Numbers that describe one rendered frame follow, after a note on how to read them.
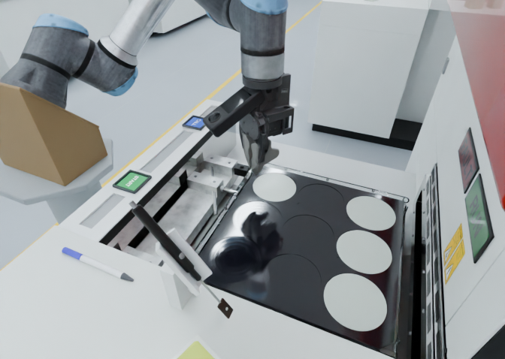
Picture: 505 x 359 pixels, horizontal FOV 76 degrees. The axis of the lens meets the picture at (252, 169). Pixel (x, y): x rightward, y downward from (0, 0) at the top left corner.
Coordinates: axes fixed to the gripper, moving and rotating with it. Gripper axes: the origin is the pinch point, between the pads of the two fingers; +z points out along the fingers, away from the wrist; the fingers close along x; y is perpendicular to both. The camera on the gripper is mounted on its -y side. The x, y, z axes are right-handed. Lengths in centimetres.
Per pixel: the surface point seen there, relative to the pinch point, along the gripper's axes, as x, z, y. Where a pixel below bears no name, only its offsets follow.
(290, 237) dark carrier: -14.0, 7.9, 0.2
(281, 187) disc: -0.9, 7.2, 7.2
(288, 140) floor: 126, 91, 109
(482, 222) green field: -38.1, -12.5, 8.8
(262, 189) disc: 0.7, 7.2, 3.1
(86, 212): 6.3, 1.6, -32.4
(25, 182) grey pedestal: 45, 14, -46
